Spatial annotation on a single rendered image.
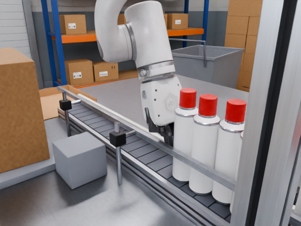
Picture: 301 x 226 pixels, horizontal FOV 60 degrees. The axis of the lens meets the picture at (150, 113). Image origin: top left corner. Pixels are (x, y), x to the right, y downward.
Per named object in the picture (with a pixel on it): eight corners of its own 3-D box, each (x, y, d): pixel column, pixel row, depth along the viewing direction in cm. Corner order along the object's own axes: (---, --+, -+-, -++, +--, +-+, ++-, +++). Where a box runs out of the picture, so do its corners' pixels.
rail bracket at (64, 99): (88, 136, 89) (83, 89, 83) (67, 142, 85) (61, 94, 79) (83, 133, 92) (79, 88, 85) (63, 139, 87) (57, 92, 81)
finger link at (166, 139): (161, 127, 57) (168, 156, 58) (172, 123, 59) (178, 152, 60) (152, 128, 60) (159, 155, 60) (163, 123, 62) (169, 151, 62)
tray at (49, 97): (97, 107, 116) (96, 98, 114) (37, 122, 100) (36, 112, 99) (69, 92, 137) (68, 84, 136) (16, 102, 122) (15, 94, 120)
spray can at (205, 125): (218, 189, 55) (229, 97, 48) (202, 199, 52) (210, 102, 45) (199, 177, 59) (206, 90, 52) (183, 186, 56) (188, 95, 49)
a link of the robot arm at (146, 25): (137, 67, 54) (178, 58, 56) (122, 1, 52) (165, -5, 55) (130, 71, 62) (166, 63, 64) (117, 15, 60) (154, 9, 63)
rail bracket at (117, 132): (142, 176, 68) (141, 118, 62) (118, 188, 63) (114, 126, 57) (134, 171, 70) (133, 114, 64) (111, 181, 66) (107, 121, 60)
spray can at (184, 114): (199, 177, 59) (207, 90, 51) (182, 186, 56) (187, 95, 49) (184, 167, 63) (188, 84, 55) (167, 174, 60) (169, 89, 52)
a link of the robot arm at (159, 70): (150, 63, 53) (153, 78, 53) (180, 58, 58) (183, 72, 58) (128, 71, 60) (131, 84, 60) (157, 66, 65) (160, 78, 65)
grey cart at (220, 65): (194, 101, 376) (199, 32, 340) (237, 111, 340) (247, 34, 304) (157, 120, 311) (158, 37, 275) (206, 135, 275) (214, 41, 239)
